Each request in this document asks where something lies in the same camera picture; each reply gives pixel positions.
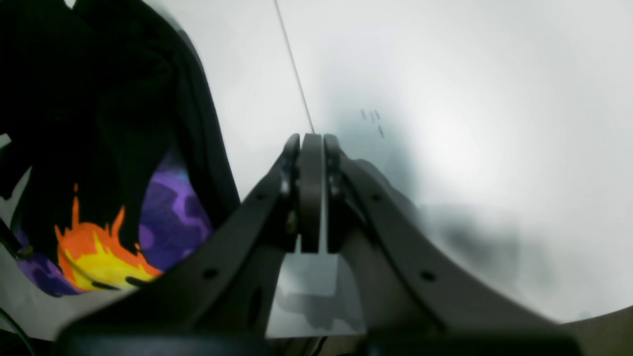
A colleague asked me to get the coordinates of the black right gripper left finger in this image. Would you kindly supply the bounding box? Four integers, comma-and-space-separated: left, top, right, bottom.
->
59, 134, 323, 342

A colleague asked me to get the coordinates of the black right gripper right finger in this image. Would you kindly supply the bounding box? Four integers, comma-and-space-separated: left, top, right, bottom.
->
324, 134, 564, 342

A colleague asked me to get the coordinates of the black T-shirt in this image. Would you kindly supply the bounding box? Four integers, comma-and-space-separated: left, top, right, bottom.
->
1, 0, 240, 298

